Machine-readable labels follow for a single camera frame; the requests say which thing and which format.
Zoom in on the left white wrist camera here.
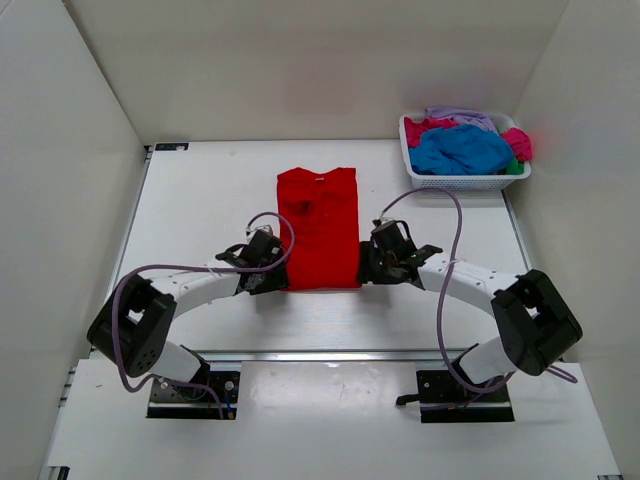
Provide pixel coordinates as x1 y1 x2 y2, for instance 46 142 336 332
245 224 273 239

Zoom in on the purple cable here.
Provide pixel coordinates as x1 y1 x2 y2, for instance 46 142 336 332
112 211 297 420
377 187 580 412

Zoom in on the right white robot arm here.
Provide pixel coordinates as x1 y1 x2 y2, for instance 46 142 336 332
358 220 583 401

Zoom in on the white plastic laundry basket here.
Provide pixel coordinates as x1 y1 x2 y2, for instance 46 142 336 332
398 112 532 191

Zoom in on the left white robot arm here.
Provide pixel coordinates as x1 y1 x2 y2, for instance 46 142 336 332
87 229 288 398

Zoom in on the lavender t shirt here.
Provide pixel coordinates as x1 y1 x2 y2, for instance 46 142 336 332
425 106 498 134

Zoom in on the green t shirt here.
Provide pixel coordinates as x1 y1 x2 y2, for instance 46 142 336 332
505 158 525 175

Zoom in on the red t shirt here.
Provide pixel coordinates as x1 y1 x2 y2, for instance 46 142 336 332
276 167 361 291

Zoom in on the small dark label sticker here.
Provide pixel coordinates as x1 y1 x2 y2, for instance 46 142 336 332
154 142 189 151

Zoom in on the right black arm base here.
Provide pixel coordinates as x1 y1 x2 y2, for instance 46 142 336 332
395 360 515 424

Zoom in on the pink t shirt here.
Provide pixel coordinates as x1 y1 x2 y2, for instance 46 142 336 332
402 117 533 163

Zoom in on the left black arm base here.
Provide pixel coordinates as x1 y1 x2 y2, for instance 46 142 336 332
146 362 241 421

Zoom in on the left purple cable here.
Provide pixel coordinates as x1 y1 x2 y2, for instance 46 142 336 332
112 211 297 420

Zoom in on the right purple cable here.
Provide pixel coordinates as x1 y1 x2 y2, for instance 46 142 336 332
377 187 580 412

